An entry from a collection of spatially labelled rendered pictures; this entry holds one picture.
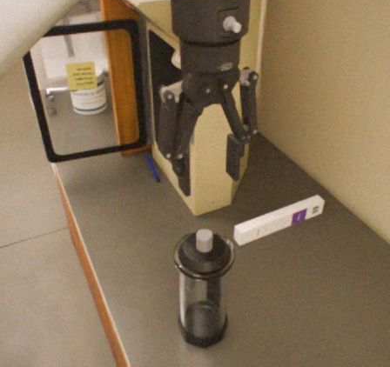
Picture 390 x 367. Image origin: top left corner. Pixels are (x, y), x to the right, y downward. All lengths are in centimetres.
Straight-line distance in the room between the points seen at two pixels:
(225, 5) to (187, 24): 5
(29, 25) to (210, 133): 59
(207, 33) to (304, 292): 68
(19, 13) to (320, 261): 84
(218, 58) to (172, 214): 71
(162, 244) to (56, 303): 122
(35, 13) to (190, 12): 17
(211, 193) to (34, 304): 135
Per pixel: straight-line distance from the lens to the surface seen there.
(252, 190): 125
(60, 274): 234
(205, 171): 107
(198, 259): 72
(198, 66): 51
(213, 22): 48
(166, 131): 55
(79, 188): 129
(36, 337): 214
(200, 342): 88
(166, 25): 86
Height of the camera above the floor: 171
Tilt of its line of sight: 37 degrees down
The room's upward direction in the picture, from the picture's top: straight up
